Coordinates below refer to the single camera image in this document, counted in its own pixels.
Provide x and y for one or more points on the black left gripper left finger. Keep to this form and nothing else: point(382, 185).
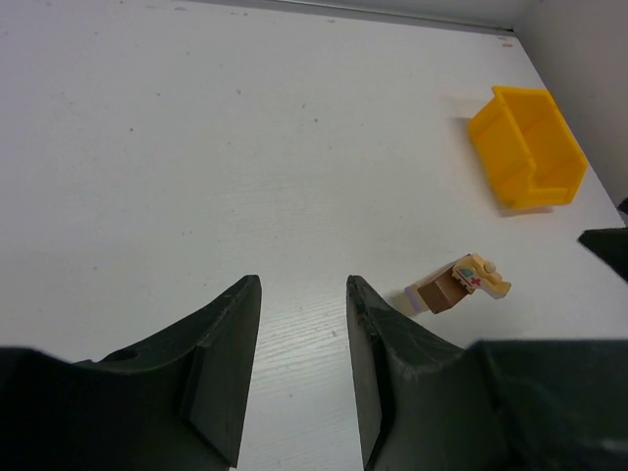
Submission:
point(177, 398)

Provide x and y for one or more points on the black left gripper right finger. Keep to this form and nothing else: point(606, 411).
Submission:
point(408, 385)

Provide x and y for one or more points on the brown rectangular wooden block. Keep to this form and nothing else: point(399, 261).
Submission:
point(439, 301)

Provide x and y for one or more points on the helicopter shaped wooden piece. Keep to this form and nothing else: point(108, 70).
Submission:
point(475, 272)

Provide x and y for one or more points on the yellow plastic bin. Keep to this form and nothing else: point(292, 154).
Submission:
point(529, 154)

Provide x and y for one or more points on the beige cube with windows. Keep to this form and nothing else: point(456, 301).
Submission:
point(404, 304)

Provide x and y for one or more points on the plain beige rectangular block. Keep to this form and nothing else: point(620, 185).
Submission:
point(442, 279)

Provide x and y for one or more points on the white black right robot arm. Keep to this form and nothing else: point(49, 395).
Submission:
point(610, 246)

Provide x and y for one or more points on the aluminium table frame rail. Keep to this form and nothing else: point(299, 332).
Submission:
point(346, 12)

